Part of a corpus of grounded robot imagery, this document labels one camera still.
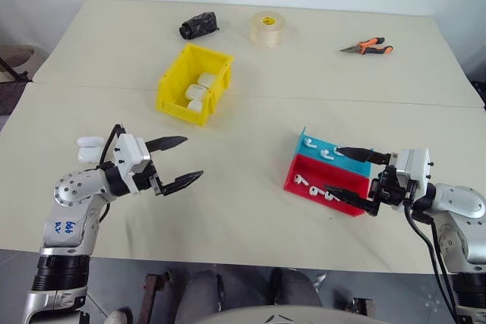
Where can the orange black pliers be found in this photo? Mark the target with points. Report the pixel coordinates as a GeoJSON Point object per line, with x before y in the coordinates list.
{"type": "Point", "coordinates": [370, 46]}

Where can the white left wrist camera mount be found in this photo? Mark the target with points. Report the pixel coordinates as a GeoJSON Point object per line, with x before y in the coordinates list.
{"type": "Point", "coordinates": [129, 153]}

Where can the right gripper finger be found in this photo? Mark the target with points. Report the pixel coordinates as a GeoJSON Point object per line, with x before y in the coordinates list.
{"type": "Point", "coordinates": [364, 155]}
{"type": "Point", "coordinates": [353, 198]}

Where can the clear adhesive tape roll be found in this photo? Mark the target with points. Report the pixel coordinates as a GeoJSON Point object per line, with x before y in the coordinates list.
{"type": "Point", "coordinates": [267, 32]}

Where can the rusty metal bracket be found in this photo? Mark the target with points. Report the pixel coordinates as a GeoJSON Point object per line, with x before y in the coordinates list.
{"type": "Point", "coordinates": [365, 306]}
{"type": "Point", "coordinates": [150, 297]}

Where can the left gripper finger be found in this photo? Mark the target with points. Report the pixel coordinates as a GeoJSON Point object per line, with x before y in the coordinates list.
{"type": "Point", "coordinates": [165, 143]}
{"type": "Point", "coordinates": [182, 181]}

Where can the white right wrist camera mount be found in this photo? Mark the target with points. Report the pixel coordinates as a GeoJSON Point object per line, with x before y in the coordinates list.
{"type": "Point", "coordinates": [415, 168]}

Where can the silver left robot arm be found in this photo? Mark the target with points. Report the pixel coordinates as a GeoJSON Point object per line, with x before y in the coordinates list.
{"type": "Point", "coordinates": [72, 191]}

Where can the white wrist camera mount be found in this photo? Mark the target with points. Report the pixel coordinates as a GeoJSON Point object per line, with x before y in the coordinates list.
{"type": "Point", "coordinates": [129, 153]}
{"type": "Point", "coordinates": [415, 168]}

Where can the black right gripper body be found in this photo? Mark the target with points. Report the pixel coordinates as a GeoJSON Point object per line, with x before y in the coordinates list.
{"type": "Point", "coordinates": [391, 191]}

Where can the dark grey rounded shape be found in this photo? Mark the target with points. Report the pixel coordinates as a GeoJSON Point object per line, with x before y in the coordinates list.
{"type": "Point", "coordinates": [294, 288]}
{"type": "Point", "coordinates": [203, 293]}

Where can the black rolled plastic bag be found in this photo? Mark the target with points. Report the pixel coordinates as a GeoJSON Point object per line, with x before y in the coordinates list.
{"type": "Point", "coordinates": [199, 25]}

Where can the white shoe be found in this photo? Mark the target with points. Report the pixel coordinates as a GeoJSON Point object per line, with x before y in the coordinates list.
{"type": "Point", "coordinates": [118, 317]}

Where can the yellow plastic bin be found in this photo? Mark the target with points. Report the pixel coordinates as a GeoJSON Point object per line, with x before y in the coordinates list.
{"type": "Point", "coordinates": [172, 89]}

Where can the blue plastic tray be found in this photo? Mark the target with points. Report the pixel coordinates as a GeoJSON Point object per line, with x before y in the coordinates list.
{"type": "Point", "coordinates": [353, 167]}

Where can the red plastic tray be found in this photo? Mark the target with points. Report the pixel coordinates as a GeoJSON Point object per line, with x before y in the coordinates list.
{"type": "Point", "coordinates": [322, 172]}

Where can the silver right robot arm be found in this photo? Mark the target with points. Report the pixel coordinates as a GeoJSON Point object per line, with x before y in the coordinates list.
{"type": "Point", "coordinates": [459, 202]}

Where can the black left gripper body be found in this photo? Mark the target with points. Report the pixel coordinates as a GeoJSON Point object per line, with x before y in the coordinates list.
{"type": "Point", "coordinates": [149, 181]}

